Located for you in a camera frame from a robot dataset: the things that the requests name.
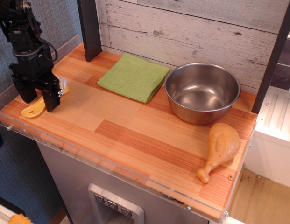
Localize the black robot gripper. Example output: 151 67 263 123
9 45 60 112

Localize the yellow brush with white bristles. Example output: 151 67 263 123
21 76 70 118

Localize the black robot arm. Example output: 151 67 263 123
0 0 62 112

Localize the green rag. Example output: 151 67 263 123
97 54 170 103

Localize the grey toy fridge cabinet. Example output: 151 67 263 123
38 143 209 224

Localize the silver dispenser panel with buttons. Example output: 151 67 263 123
88 183 145 224

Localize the orange toy at corner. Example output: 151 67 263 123
8 214 32 224

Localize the stainless steel bowl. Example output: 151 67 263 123
164 63 241 125

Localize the plastic toy chicken drumstick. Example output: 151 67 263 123
197 123 241 184

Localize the clear acrylic edge guard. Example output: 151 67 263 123
0 33 229 221

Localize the white toy sink unit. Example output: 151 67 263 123
244 34 290 189

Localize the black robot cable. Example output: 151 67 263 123
39 38 58 63

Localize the dark vertical post left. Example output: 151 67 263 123
77 0 102 62

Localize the dark vertical post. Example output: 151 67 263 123
77 0 102 62
251 1 290 114

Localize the dark vertical post right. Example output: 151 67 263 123
251 1 290 114

